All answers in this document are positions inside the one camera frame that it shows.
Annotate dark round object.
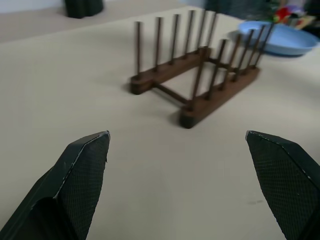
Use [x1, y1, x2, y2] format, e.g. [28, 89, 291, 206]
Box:
[63, 0, 106, 19]

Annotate blue plate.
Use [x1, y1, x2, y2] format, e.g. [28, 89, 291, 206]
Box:
[237, 20, 320, 57]

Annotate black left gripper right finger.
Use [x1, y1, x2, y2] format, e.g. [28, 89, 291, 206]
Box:
[244, 129, 320, 240]

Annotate colourful toy pile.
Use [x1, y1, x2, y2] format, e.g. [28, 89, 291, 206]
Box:
[264, 0, 317, 32]

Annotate brown wooden dish rack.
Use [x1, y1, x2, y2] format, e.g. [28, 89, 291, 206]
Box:
[129, 9, 275, 130]

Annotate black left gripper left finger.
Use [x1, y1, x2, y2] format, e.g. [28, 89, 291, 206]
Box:
[0, 130, 111, 240]

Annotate dark background object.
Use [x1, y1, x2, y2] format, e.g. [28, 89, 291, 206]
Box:
[203, 0, 273, 22]

